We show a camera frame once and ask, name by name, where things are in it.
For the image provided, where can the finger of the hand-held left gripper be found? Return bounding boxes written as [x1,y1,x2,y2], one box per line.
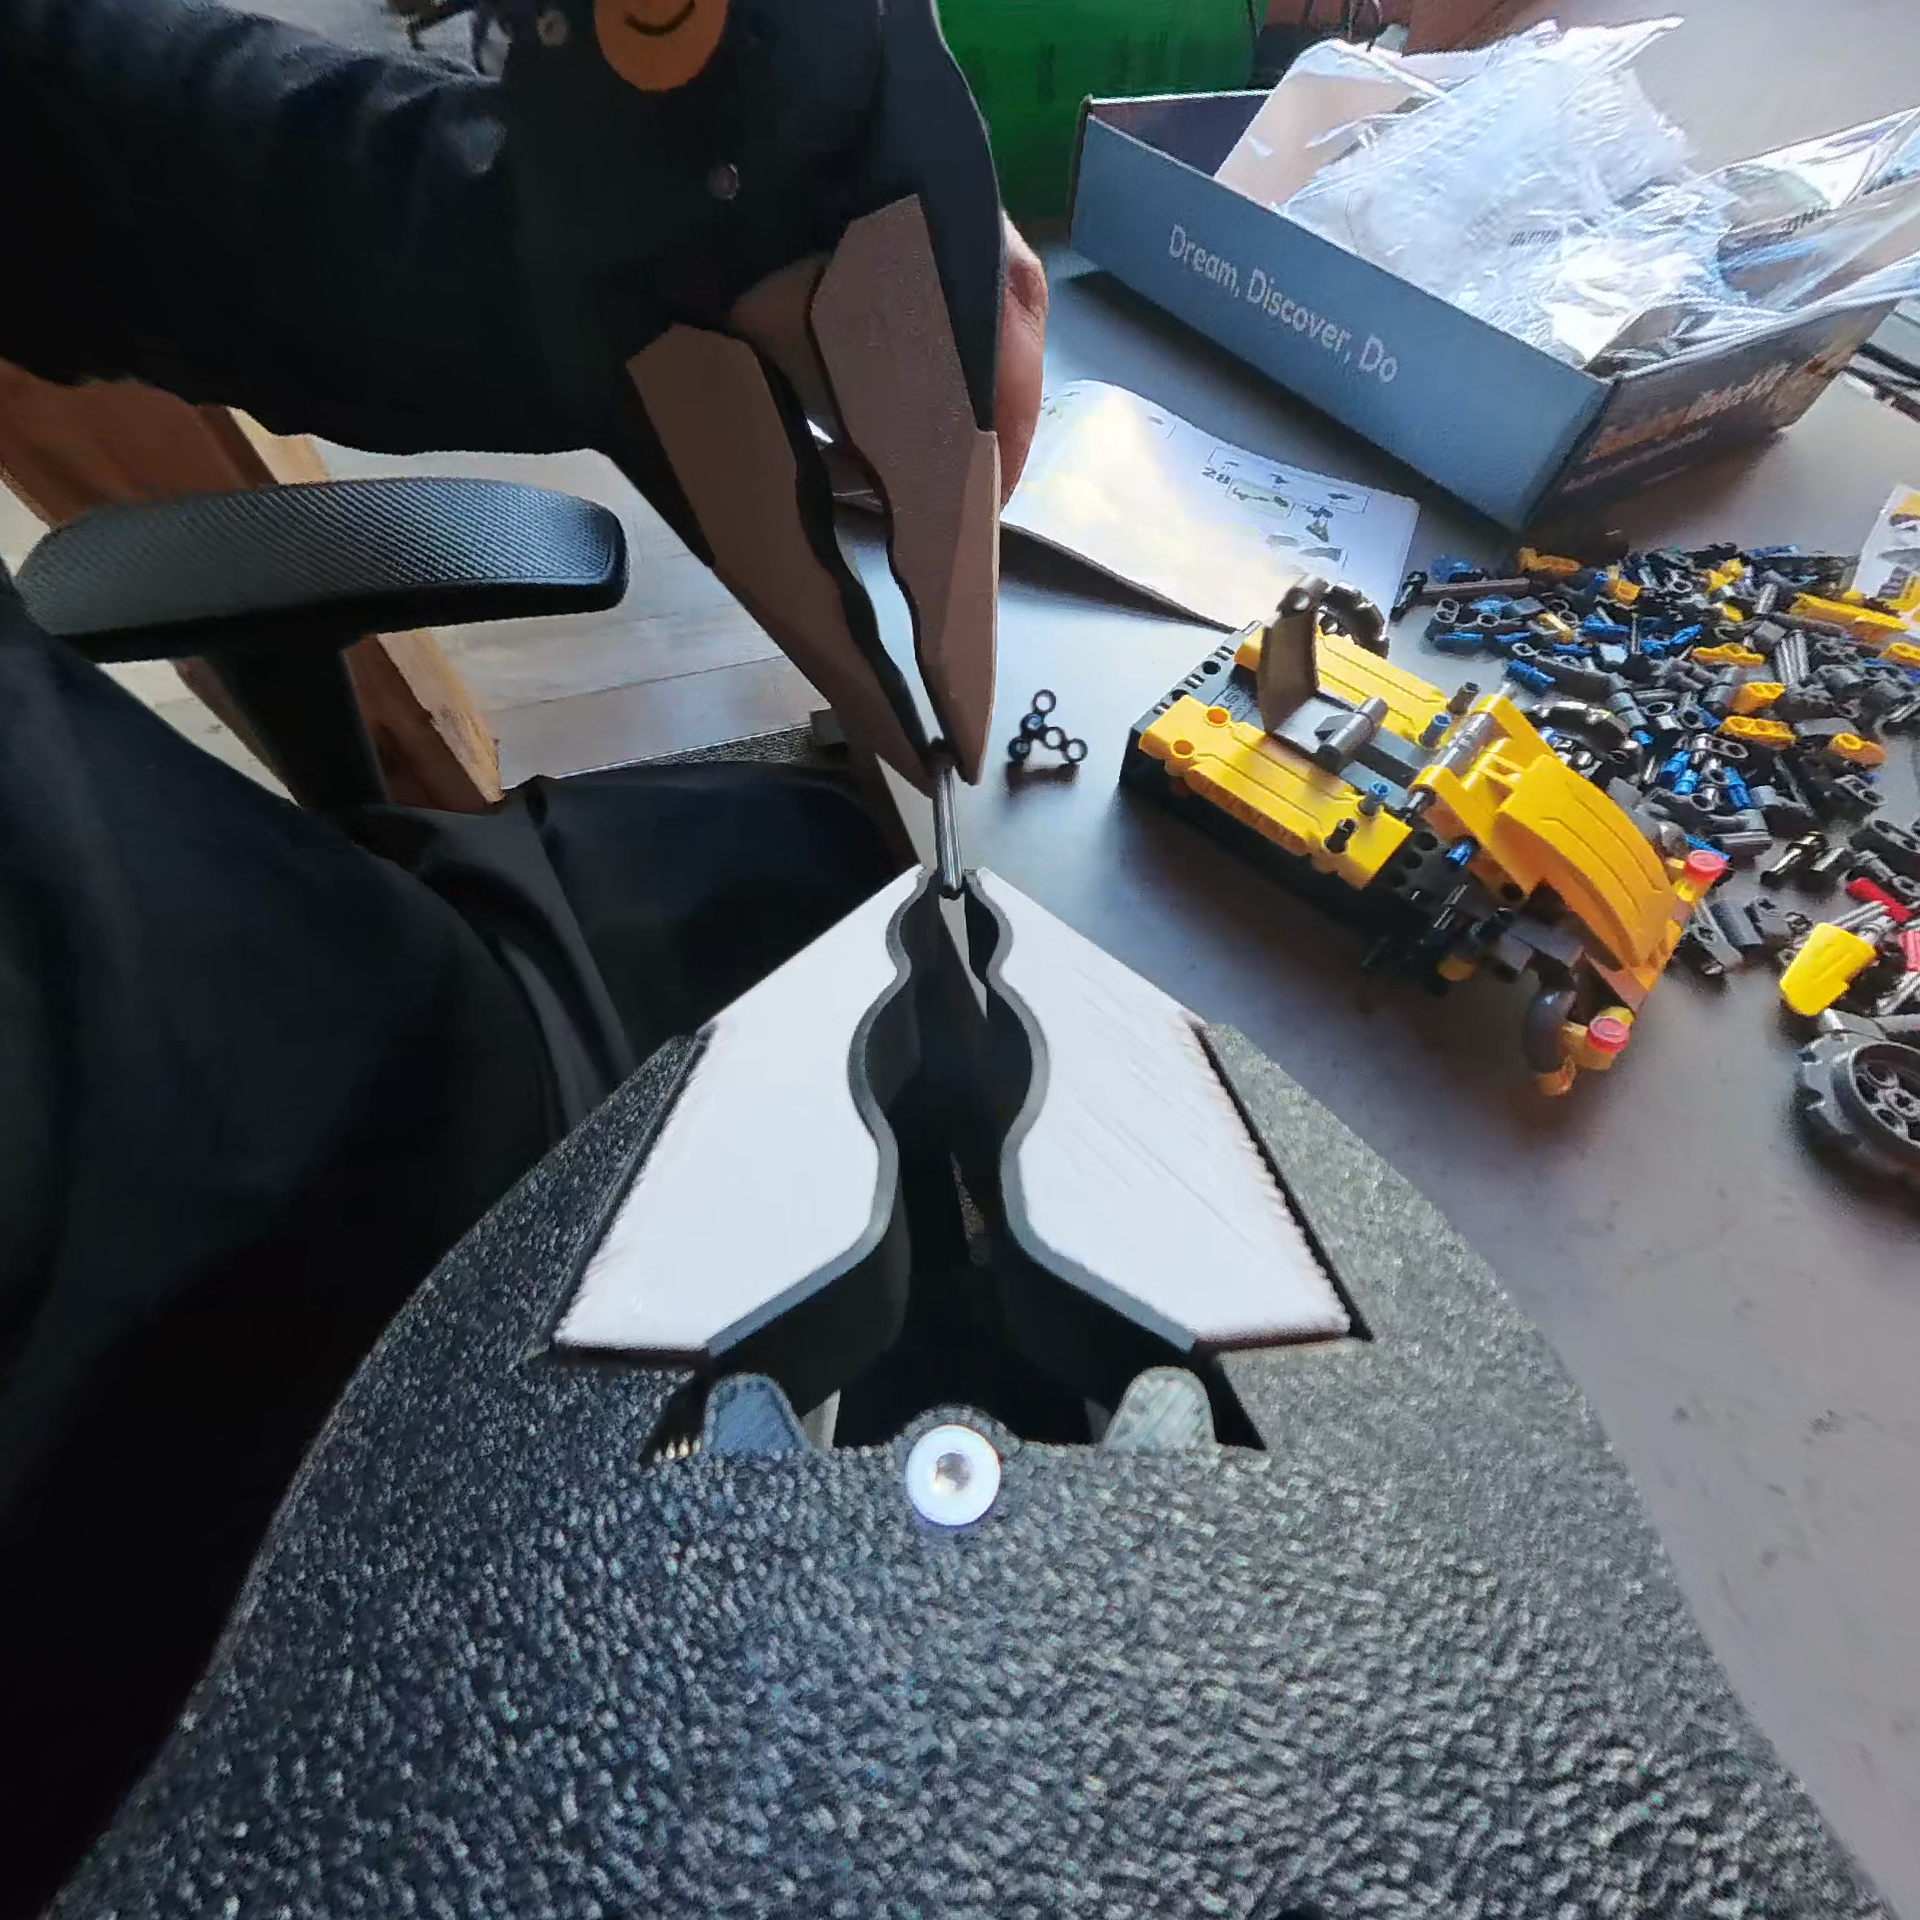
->
[805,192,1009,788]
[619,316,944,794]

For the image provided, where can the black brick connector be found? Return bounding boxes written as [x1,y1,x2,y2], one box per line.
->
[1003,689,1091,782]

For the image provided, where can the clear plastic bags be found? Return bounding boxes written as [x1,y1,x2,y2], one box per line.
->
[1216,19,1920,369]

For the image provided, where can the blue toy box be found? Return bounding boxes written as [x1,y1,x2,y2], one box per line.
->
[1069,84,1920,548]

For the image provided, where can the person's legs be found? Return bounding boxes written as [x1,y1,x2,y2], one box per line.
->
[0,572,916,1920]

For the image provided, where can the grey desk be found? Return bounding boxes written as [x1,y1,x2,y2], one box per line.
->
[752,241,1920,1920]

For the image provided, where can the person's left hand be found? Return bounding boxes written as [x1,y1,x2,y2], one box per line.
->
[985,218,1055,506]

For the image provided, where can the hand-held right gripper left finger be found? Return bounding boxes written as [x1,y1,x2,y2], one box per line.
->
[550,871,955,1370]

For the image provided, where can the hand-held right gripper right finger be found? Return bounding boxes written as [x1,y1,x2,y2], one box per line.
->
[964,871,1365,1353]

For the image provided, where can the building instruction booklet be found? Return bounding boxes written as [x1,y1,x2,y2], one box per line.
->
[997,375,1423,636]

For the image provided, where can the pile of loose toy bricks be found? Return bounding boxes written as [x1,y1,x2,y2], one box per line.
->
[1411,497,1920,1196]

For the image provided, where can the black chair armrest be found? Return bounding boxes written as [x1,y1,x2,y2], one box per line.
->
[14,472,636,811]

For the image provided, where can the yellow toy brick vehicle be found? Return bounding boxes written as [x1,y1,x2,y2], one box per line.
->
[1118,584,1732,1105]

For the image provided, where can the person's left forearm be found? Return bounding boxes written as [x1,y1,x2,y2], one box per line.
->
[0,0,587,467]

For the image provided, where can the green plastic bin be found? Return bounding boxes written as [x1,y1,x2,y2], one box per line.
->
[937,0,1268,236]

